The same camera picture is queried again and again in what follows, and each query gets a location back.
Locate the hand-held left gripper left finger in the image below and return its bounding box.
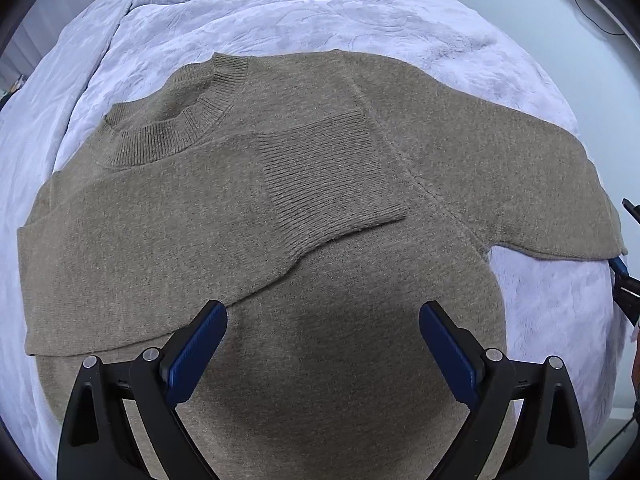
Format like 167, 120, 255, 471
57, 300, 229, 480

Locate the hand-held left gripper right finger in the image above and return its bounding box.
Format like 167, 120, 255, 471
418, 300, 591, 480

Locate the olive brown knit sweater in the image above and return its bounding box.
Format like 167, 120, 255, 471
15, 50, 629, 480

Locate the lavender plush blanket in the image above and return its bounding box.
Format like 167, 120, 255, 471
0, 0, 636, 480

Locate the black cable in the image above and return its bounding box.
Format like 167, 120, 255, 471
569, 0, 627, 37

